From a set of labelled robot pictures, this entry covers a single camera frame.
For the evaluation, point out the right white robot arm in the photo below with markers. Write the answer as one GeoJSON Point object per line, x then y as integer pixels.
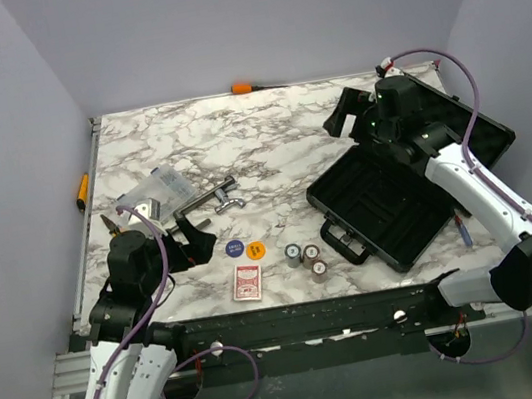
{"type": "Point", "coordinates": [419, 155]}

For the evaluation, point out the chrome faucet tap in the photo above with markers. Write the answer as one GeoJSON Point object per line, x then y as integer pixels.
{"type": "Point", "coordinates": [226, 202]}

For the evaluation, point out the blue poker chip stack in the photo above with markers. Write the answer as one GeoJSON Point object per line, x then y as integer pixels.
{"type": "Point", "coordinates": [293, 255]}

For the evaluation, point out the orange big blind button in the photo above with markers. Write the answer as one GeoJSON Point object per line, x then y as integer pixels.
{"type": "Point", "coordinates": [255, 250]}

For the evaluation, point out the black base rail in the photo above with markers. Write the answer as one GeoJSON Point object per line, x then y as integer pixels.
{"type": "Point", "coordinates": [235, 348]}

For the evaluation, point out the clear plastic parts box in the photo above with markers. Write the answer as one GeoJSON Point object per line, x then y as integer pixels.
{"type": "Point", "coordinates": [165, 185]}

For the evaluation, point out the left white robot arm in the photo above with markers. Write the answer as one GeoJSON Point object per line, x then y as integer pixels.
{"type": "Point", "coordinates": [131, 355]}

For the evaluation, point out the red playing card deck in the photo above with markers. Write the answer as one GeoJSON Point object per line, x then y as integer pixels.
{"type": "Point", "coordinates": [247, 284]}

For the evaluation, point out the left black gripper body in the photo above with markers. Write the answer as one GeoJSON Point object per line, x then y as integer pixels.
{"type": "Point", "coordinates": [156, 276]}

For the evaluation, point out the yellow handled pliers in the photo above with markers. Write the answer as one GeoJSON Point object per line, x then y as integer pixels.
{"type": "Point", "coordinates": [112, 227]}

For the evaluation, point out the blue small blind button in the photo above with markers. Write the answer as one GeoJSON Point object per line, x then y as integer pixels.
{"type": "Point", "coordinates": [234, 248]}

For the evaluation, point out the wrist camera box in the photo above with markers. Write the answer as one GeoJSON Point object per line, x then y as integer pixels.
{"type": "Point", "coordinates": [387, 68]}
{"type": "Point", "coordinates": [149, 209]}

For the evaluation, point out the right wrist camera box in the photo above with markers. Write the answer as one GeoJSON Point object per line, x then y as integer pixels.
{"type": "Point", "coordinates": [387, 68]}

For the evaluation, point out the orange tool at left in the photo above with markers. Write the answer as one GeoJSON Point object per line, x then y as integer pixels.
{"type": "Point", "coordinates": [82, 195]}

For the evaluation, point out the blue pen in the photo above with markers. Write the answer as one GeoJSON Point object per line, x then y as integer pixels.
{"type": "Point", "coordinates": [464, 233]}

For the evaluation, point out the orange screwdriver at back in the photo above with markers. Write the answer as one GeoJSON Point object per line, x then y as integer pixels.
{"type": "Point", "coordinates": [246, 88]}

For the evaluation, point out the brown poker chip stack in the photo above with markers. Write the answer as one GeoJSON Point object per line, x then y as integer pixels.
{"type": "Point", "coordinates": [309, 255]}

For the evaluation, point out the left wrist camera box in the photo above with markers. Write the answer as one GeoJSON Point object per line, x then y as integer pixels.
{"type": "Point", "coordinates": [149, 209]}

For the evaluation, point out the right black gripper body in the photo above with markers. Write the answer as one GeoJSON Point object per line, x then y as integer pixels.
{"type": "Point", "coordinates": [383, 131]}

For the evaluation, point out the aluminium extrusion rail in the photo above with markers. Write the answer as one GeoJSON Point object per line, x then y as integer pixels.
{"type": "Point", "coordinates": [71, 373]}

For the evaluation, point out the black poker set case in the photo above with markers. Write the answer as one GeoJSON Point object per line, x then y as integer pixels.
{"type": "Point", "coordinates": [374, 206]}

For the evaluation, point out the grey metal clamp bar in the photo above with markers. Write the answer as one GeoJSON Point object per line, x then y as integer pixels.
{"type": "Point", "coordinates": [229, 183]}

